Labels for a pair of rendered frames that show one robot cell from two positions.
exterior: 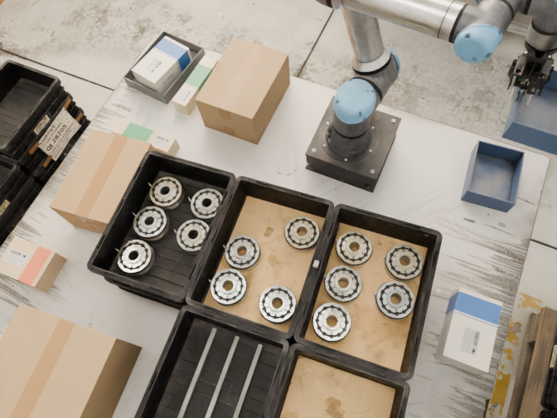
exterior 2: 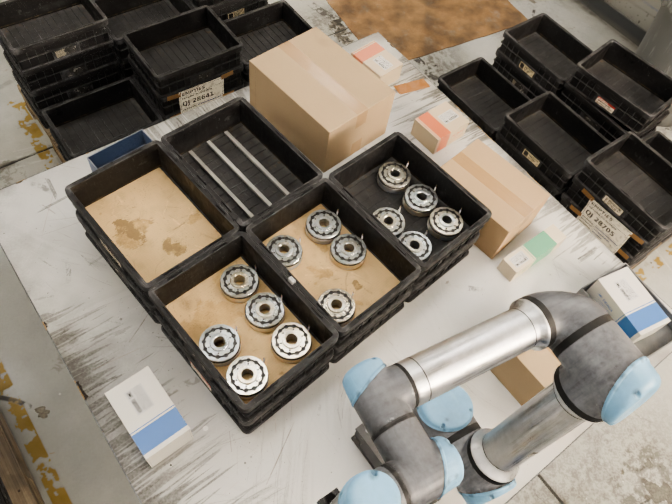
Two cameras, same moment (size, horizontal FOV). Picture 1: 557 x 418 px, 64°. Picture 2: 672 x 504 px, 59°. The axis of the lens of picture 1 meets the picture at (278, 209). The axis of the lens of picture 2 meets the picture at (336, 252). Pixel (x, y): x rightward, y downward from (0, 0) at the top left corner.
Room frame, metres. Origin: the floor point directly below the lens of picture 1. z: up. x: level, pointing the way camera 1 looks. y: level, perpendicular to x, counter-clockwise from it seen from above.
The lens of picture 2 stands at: (0.57, -0.77, 2.28)
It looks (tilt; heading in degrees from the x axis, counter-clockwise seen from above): 58 degrees down; 101
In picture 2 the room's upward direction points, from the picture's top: 12 degrees clockwise
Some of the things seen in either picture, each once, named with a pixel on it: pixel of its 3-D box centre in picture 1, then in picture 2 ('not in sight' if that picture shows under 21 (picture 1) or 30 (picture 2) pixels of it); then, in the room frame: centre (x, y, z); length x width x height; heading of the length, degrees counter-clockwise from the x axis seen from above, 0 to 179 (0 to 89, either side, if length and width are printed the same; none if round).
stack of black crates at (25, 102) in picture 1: (34, 131); (618, 211); (1.36, 1.09, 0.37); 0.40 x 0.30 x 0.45; 147
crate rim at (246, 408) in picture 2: (370, 285); (243, 315); (0.26, -0.21, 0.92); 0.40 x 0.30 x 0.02; 153
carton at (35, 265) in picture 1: (31, 264); (439, 127); (0.54, 0.82, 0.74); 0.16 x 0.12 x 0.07; 61
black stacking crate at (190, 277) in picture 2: (367, 289); (243, 323); (0.26, -0.21, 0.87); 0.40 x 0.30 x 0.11; 153
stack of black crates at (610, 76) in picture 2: not in sight; (605, 113); (1.24, 1.65, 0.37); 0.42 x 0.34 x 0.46; 148
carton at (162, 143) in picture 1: (145, 138); (531, 252); (0.96, 0.44, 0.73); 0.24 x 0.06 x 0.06; 58
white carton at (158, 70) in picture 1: (163, 67); (626, 306); (1.27, 0.36, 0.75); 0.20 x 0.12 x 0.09; 137
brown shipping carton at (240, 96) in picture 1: (245, 90); (550, 365); (1.07, 0.05, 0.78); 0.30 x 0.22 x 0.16; 148
